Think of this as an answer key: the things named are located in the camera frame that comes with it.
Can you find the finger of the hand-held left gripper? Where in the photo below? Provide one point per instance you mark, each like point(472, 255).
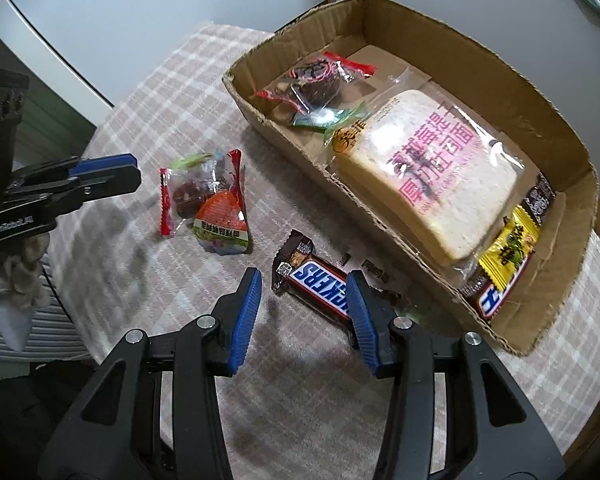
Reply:
point(115, 182)
point(105, 161)

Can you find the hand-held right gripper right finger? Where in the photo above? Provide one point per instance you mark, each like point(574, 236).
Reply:
point(365, 325)

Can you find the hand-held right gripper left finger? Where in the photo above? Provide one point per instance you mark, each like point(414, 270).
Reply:
point(247, 320)

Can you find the chocolate bar blue lettering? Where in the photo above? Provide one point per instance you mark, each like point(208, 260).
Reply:
point(315, 280)

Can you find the red clear date packet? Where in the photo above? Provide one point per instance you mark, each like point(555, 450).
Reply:
point(185, 195)
point(315, 85)

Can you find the chocolate bar white lettering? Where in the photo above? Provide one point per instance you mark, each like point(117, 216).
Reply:
point(495, 297)

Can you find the sliced bread packet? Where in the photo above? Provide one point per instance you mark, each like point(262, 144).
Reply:
point(430, 175)

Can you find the yellow candy packet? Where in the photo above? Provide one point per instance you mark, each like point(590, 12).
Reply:
point(512, 245)

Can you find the green candy wrapper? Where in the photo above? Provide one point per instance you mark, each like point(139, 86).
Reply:
point(312, 120)

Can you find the black patterned candy packet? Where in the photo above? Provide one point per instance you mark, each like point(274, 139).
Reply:
point(540, 200)

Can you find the cardboard box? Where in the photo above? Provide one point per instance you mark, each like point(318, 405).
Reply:
point(555, 125)

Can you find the orange snack packet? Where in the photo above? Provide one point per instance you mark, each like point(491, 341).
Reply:
point(220, 215)

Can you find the grey striped cloth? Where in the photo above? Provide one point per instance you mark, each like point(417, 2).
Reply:
point(65, 335)

